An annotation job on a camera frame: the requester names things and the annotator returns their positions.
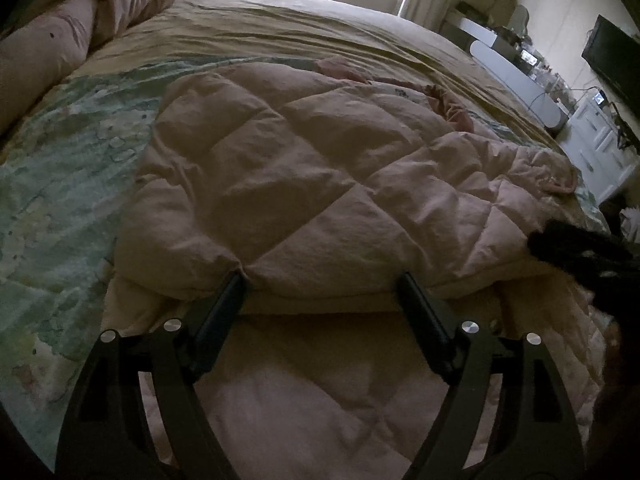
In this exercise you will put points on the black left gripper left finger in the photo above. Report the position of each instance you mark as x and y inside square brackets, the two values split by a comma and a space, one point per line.
[105, 433]

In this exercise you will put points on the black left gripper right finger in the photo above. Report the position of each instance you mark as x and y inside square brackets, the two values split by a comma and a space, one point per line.
[534, 435]

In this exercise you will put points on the pink quilted coat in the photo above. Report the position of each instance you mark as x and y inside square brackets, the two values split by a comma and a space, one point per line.
[322, 190]

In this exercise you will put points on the white drawer cabinet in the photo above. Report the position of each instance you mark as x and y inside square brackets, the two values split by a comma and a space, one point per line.
[589, 139]

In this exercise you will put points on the white dresser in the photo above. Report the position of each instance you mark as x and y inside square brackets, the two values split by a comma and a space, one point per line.
[499, 41]

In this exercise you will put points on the green patterned bed sheet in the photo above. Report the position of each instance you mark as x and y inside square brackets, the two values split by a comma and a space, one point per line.
[65, 176]

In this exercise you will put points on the rolled pink duvet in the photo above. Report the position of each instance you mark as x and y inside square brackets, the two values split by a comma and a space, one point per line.
[53, 38]

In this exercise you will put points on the beige bed sheet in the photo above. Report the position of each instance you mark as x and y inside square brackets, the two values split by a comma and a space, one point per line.
[381, 43]

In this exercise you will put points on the black wall television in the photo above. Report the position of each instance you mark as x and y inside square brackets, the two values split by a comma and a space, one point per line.
[614, 56]

